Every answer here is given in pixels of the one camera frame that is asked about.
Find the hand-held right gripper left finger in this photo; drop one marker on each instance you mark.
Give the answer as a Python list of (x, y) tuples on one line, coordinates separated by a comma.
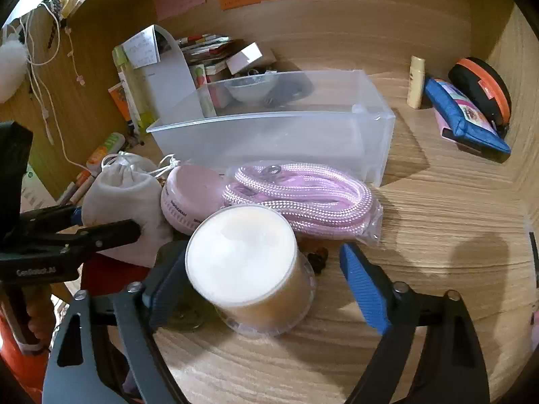
[(168, 290)]

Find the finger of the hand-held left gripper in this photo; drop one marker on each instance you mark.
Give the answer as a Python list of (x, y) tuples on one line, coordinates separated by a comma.
[(105, 233), (50, 219)]

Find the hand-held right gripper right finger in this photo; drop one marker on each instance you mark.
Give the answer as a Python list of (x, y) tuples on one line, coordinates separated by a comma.
[(364, 290)]

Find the white bottle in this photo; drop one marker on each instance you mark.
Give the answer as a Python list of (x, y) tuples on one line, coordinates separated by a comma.
[(122, 193)]

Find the clear round jar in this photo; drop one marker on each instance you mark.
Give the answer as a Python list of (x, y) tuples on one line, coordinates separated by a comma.
[(240, 252)]

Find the clear plastic storage box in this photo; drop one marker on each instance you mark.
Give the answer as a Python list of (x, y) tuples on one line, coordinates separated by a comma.
[(273, 143)]

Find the wooden desktop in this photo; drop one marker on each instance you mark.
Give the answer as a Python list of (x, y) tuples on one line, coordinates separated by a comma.
[(421, 227)]

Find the person's left hand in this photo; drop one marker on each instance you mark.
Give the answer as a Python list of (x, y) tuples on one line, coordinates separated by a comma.
[(41, 311)]

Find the white and green carton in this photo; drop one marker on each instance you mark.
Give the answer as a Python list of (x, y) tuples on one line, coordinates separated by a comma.
[(36, 189)]

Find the small clear glass dish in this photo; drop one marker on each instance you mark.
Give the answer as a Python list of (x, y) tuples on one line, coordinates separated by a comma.
[(187, 317)]

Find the red packet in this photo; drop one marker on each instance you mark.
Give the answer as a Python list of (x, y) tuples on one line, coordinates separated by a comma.
[(109, 271)]

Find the bundle of pens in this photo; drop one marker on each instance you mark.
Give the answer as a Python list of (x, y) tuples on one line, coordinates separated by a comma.
[(78, 187)]

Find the small dark bead trinket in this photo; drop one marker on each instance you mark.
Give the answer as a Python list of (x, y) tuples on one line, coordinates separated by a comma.
[(318, 259)]

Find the green and orange cream tube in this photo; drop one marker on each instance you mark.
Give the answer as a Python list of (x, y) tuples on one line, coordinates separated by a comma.
[(105, 149)]

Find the orange booklet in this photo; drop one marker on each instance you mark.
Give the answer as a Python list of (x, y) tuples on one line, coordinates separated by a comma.
[(119, 103)]

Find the white printed receipt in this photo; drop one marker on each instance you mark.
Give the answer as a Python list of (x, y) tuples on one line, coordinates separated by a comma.
[(141, 48)]

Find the fruit print carton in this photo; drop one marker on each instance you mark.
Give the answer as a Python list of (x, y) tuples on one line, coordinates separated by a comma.
[(202, 75)]

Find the blue toothpaste box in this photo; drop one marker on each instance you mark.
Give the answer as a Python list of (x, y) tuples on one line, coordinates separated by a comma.
[(463, 113)]

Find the clear plastic bowl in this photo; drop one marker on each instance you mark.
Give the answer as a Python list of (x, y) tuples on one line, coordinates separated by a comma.
[(248, 88)]

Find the pile of stationery packets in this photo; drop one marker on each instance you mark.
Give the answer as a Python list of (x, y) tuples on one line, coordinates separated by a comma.
[(204, 46)]

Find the yellow lotion tube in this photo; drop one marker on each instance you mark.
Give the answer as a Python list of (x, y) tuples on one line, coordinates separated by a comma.
[(416, 84)]

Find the small white box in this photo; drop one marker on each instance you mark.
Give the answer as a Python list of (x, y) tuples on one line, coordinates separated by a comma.
[(248, 59)]

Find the black case with orange trim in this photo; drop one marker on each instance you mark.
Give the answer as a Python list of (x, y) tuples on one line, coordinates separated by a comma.
[(484, 84)]

